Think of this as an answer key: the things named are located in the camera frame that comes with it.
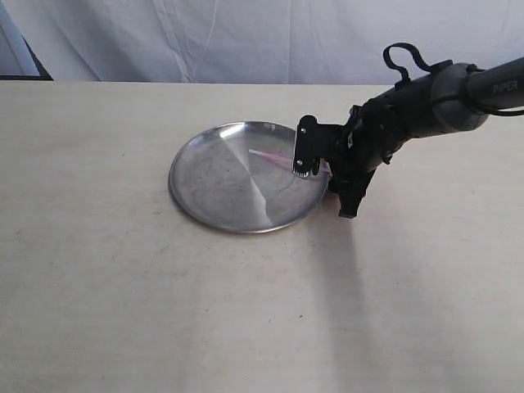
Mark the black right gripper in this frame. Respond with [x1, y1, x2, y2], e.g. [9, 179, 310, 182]
[327, 87, 434, 219]

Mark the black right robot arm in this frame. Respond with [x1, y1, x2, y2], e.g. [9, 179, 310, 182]
[329, 59, 523, 219]

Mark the white backdrop cloth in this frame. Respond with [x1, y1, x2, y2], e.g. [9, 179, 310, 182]
[1, 1, 523, 84]

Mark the round stainless steel plate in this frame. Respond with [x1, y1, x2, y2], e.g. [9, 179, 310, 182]
[168, 121, 331, 233]

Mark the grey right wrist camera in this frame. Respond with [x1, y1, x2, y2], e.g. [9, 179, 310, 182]
[292, 115, 349, 178]

